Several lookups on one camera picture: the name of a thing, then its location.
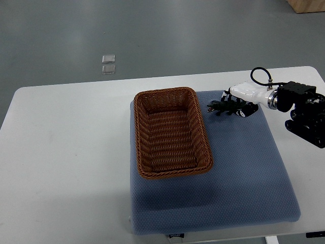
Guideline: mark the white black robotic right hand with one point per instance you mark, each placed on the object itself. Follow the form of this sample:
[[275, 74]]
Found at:
[[253, 94]]

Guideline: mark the dark toy crocodile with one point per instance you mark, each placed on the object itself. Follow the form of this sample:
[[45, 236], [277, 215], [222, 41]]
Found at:
[[229, 107]]

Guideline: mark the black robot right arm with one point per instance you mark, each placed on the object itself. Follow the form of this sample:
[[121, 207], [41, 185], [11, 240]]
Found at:
[[306, 108]]

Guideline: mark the brown wicker basket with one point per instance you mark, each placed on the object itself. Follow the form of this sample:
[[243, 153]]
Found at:
[[170, 135]]

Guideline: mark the blue grey foam cushion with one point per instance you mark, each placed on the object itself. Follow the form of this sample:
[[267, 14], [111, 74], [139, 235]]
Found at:
[[247, 185]]

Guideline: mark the wooden box corner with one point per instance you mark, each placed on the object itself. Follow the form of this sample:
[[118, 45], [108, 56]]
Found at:
[[307, 6]]

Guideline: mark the upper metal floor plate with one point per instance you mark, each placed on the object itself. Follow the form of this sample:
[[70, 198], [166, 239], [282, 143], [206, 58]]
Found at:
[[108, 58]]

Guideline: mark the black table control panel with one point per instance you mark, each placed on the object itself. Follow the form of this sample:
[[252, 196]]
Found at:
[[315, 234]]

